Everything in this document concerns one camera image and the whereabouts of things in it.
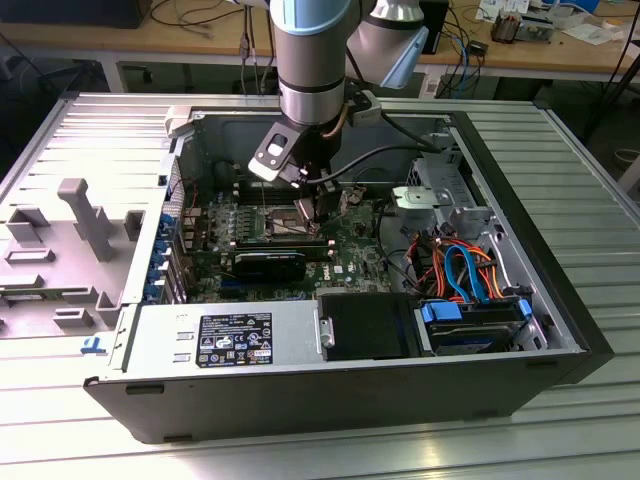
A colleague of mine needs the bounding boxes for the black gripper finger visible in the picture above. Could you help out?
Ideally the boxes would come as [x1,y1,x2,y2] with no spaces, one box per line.
[312,170,344,224]

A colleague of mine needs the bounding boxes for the silver CPU plate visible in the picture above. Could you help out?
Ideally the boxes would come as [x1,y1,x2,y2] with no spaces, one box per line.
[294,197,319,225]

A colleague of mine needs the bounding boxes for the CPU socket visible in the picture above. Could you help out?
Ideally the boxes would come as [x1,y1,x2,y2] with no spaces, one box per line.
[260,202,324,241]

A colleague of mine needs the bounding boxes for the black bay cover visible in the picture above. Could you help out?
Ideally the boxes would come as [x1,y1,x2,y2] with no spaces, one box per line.
[317,292,422,362]

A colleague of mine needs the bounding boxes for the blue expansion slot retainer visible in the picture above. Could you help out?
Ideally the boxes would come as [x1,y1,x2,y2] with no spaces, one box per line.
[143,212,182,305]

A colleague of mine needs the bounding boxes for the green motherboard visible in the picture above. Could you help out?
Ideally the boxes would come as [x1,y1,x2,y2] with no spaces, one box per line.
[180,183,404,304]

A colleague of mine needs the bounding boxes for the black graphics card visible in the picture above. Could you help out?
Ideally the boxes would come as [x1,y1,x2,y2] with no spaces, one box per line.
[232,248,307,282]

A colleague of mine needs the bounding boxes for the metal drive cage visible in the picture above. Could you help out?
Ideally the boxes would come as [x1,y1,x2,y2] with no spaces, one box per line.
[405,130,551,354]

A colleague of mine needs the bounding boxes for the blue disk carrier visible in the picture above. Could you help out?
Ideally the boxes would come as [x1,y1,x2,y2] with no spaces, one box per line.
[419,297,534,329]

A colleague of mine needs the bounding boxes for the black power supply label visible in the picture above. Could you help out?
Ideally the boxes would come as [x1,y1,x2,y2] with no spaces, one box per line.
[198,312,274,369]

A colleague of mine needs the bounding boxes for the tall black box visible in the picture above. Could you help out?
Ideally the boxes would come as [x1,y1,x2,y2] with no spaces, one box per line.
[421,0,451,55]

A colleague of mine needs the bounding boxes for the wooden desk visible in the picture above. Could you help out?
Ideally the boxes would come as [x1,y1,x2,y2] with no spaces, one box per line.
[0,0,640,84]

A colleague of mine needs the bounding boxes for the silver hard disk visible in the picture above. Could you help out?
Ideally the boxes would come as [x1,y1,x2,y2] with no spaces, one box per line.
[428,320,517,357]

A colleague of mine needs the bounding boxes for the black PC case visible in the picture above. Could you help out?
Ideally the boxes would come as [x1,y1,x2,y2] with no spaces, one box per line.
[82,105,615,445]

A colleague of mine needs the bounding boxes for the silver power supply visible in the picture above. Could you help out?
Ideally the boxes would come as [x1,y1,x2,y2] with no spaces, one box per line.
[107,298,324,375]

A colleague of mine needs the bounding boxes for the copper wound transformer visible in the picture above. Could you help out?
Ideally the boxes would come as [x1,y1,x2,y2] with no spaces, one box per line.
[489,10,524,44]

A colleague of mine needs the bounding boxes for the printed paper sheets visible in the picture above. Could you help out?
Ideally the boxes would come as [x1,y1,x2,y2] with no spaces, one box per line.
[475,0,532,22]

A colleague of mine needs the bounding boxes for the grey metal device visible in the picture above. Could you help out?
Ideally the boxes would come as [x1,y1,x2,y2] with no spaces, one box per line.
[514,12,556,44]

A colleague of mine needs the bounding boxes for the grey parts rack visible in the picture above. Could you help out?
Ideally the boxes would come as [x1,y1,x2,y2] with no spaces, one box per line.
[0,177,147,342]

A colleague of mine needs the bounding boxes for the large black box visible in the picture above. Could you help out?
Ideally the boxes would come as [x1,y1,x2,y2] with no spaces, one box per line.
[0,0,152,30]

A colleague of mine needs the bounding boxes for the white paper sheet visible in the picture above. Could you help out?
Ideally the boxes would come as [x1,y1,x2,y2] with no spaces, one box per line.
[560,20,626,47]

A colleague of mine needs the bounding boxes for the white bin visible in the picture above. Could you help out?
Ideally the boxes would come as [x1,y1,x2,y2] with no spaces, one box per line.
[613,147,640,199]

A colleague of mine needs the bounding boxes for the green RAM stick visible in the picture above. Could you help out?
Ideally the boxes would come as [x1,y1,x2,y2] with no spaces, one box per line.
[0,292,49,305]

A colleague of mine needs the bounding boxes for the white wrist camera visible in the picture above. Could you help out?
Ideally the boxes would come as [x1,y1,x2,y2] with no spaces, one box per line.
[248,122,301,184]

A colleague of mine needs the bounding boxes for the black camera cable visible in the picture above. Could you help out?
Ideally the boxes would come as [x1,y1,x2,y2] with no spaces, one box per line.
[302,112,459,187]

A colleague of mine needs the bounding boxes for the black wire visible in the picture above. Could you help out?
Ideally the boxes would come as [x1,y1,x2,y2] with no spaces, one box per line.
[373,198,424,297]

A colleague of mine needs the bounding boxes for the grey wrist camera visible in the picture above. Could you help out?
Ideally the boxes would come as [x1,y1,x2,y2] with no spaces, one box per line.
[348,89,382,127]

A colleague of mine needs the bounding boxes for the round silver bracket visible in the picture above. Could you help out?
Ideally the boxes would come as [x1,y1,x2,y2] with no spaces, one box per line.
[391,184,450,232]

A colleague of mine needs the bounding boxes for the orange power wires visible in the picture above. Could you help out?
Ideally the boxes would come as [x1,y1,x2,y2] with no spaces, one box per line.
[408,237,505,302]

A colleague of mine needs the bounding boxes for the blue data wire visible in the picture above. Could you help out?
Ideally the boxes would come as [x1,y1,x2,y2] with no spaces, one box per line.
[443,242,494,306]

